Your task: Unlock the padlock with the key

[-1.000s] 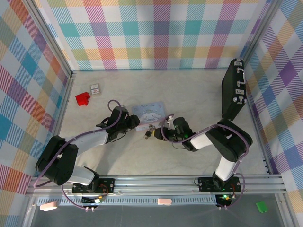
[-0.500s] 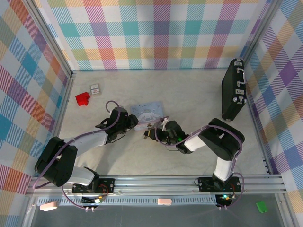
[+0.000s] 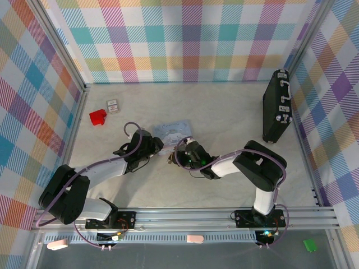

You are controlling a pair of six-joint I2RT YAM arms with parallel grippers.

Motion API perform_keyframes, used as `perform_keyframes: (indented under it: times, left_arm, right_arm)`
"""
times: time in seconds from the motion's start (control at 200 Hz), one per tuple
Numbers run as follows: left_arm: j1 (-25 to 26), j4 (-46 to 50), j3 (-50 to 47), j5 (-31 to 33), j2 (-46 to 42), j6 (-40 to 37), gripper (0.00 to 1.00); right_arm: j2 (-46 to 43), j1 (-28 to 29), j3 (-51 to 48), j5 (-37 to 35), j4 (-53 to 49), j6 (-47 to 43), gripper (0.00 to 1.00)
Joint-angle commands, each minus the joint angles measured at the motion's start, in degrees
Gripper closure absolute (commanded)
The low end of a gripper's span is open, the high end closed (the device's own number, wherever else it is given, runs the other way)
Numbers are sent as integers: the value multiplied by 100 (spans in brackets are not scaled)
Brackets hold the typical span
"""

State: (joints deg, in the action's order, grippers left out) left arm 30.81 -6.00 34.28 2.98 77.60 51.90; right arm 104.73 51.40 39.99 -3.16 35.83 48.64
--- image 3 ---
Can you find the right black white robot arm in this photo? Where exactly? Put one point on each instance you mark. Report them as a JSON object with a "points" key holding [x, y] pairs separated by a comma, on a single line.
{"points": [[263, 173]]}

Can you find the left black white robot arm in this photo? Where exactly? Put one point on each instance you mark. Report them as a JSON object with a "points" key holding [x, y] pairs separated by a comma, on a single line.
{"points": [[64, 196]]}

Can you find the small white card box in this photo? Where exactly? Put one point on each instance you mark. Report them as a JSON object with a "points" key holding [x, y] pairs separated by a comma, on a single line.
{"points": [[113, 106]]}

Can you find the red plastic block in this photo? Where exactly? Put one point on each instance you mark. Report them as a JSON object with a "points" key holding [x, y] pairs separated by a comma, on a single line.
{"points": [[96, 117]]}

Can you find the pink eraser centre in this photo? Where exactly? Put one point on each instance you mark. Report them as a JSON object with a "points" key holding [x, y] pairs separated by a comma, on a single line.
{"points": [[195, 239]]}

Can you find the pink eraser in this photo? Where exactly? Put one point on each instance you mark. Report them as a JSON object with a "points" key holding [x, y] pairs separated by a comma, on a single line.
{"points": [[57, 244], [195, 239]]}

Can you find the black briefcase with silver fittings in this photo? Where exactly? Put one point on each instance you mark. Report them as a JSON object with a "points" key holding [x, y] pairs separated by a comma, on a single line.
{"points": [[276, 109]]}

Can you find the pink eraser left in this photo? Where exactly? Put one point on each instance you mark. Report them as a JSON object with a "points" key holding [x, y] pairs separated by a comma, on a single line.
{"points": [[57, 244]]}

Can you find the green plastic piece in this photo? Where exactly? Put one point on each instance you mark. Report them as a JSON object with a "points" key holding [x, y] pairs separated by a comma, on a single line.
{"points": [[310, 244]]}

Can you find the aluminium front rail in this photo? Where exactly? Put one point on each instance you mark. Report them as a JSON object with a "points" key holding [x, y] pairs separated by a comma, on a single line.
{"points": [[182, 217]]}

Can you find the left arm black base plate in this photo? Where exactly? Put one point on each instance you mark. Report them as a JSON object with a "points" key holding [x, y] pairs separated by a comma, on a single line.
{"points": [[126, 220]]}

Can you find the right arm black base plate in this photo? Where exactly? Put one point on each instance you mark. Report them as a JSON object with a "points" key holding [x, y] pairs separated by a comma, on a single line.
{"points": [[244, 218]]}

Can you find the aluminium frame post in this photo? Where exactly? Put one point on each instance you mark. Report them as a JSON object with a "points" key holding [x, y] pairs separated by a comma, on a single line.
{"points": [[59, 45], [308, 36]]}

